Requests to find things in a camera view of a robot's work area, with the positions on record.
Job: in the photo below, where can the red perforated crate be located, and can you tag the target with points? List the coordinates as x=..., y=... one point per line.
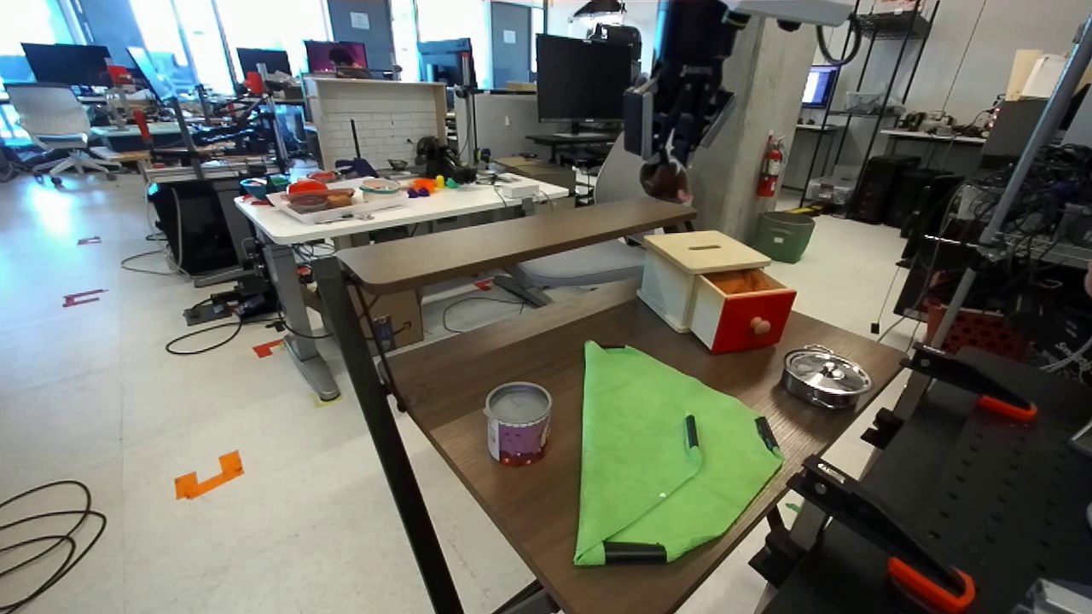
x=969, y=331

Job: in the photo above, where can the red fire extinguisher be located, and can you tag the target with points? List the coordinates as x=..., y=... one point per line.
x=771, y=170

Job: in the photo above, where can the blue lit screen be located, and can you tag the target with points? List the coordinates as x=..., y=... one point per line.
x=822, y=86

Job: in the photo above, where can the orange red object on tray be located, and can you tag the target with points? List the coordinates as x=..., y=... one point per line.
x=319, y=194

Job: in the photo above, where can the black cabinet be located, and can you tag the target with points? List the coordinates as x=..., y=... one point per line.
x=192, y=226

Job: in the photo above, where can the black clamp with orange tip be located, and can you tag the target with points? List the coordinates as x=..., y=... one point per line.
x=874, y=529
x=969, y=381

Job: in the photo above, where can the large black monitor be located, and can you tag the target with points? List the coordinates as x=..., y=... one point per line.
x=586, y=75

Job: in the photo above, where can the short black marker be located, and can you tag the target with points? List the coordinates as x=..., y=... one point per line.
x=691, y=431

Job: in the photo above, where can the grey aluminium pole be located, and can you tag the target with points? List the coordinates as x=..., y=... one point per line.
x=1002, y=194

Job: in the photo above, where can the green cloth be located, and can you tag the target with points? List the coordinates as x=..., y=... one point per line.
x=642, y=454

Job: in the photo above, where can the black shelving rack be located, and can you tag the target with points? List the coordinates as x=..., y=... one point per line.
x=874, y=104

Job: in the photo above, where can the green bin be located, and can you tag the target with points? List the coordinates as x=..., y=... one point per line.
x=788, y=238

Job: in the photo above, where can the purple lit monitor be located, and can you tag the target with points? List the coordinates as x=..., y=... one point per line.
x=335, y=61

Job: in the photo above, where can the white panel board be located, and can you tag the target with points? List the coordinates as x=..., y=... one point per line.
x=379, y=121

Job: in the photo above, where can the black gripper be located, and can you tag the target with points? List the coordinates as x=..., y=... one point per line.
x=696, y=69

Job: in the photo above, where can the dark monitor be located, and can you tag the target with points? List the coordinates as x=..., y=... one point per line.
x=65, y=62

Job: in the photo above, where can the concrete pillar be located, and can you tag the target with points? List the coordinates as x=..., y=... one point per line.
x=764, y=115

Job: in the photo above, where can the white office chair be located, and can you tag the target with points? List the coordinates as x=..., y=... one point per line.
x=54, y=121

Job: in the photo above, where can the wooden box with red drawer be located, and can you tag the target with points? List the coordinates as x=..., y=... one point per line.
x=706, y=286

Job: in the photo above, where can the brown bear toy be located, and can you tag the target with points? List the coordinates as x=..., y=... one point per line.
x=664, y=181

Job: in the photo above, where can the tin can with purple label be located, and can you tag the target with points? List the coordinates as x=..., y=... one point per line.
x=519, y=429

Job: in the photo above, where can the black metal table frame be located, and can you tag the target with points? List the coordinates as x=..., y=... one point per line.
x=379, y=431

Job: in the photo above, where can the black perforated base board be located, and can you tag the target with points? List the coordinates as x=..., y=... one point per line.
x=1002, y=500

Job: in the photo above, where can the white desk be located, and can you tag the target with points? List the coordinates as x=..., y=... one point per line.
x=376, y=218

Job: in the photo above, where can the brown wooden shelf board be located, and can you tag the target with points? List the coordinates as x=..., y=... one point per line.
x=500, y=243

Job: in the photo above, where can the black power strip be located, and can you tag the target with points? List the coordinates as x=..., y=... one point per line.
x=227, y=306

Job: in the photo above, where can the grey office chair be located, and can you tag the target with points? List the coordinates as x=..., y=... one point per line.
x=582, y=269

